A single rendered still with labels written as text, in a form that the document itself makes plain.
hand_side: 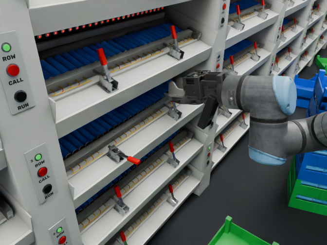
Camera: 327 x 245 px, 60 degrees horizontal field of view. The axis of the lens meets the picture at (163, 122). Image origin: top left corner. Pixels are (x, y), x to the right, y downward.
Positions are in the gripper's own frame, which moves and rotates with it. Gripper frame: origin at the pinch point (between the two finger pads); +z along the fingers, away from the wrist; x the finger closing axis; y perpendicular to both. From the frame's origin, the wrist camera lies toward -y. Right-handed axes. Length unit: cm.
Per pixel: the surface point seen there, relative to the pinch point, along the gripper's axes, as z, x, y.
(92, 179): -1.6, 35.9, -7.5
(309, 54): 9, -227, -46
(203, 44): -5.2, -15.8, 11.8
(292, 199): -27, -35, -59
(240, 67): 0, -54, -7
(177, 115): -2.8, 1.0, -6.2
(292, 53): 5, -156, -27
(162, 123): -0.3, 5.9, -7.0
